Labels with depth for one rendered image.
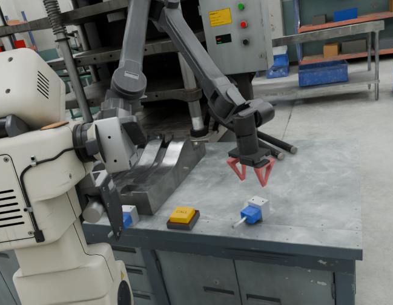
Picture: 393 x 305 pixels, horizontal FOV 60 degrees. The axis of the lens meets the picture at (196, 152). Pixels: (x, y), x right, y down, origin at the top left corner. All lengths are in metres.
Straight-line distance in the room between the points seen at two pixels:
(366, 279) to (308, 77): 3.22
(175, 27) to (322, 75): 3.85
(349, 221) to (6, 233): 0.82
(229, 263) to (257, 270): 0.09
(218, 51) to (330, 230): 1.11
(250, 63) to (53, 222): 1.27
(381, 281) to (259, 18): 1.42
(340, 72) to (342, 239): 3.94
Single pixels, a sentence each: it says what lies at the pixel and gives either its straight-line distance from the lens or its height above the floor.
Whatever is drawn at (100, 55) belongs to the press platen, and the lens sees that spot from 2.06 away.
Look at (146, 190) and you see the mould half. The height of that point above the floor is 0.89.
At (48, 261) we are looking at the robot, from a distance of 0.86.
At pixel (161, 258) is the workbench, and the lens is 1.25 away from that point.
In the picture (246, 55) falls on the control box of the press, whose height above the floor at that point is 1.15.
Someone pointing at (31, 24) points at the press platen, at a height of 1.52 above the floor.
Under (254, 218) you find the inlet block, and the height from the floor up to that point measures 0.83.
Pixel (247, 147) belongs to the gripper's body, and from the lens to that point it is 0.90.
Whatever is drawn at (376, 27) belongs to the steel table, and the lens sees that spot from 4.55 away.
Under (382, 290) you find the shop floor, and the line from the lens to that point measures 1.98.
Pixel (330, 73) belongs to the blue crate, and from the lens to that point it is 4.77.
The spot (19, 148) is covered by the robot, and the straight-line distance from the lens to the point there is 0.70.
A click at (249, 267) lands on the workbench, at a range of 1.12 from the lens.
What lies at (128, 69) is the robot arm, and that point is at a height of 1.30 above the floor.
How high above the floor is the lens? 1.38
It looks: 22 degrees down
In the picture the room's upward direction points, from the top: 12 degrees counter-clockwise
